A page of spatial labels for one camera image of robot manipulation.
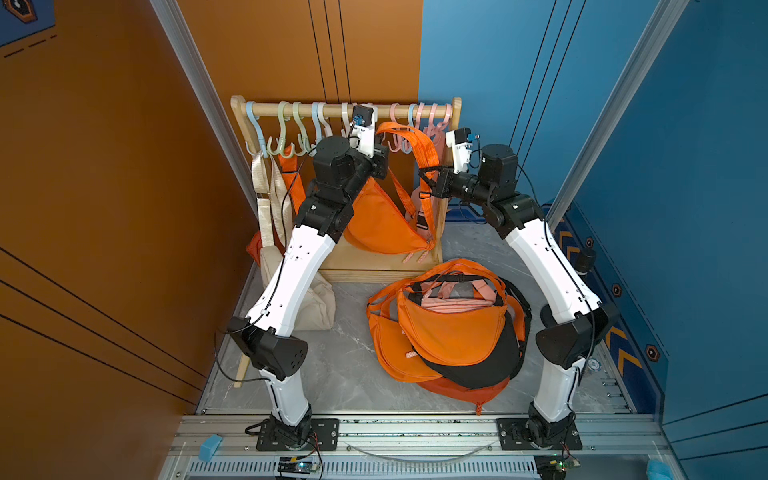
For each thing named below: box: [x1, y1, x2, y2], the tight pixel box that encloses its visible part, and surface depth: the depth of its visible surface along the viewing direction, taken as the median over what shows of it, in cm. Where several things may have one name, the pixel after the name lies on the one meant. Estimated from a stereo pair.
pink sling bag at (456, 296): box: [421, 279, 496, 313], surface depth 96 cm
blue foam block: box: [198, 434, 224, 462], surface depth 73 cm
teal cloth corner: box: [647, 459, 674, 480], surface depth 67 cm
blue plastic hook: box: [246, 101, 269, 159], surface depth 70 cm
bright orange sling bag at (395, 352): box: [367, 283, 443, 383], surface depth 81 cm
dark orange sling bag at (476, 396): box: [416, 377, 510, 415], surface depth 77 cm
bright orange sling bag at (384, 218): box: [344, 121, 439, 255], surface depth 86 cm
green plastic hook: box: [267, 100, 295, 159], surface depth 73 cm
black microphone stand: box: [573, 248, 597, 277], surface depth 79 cm
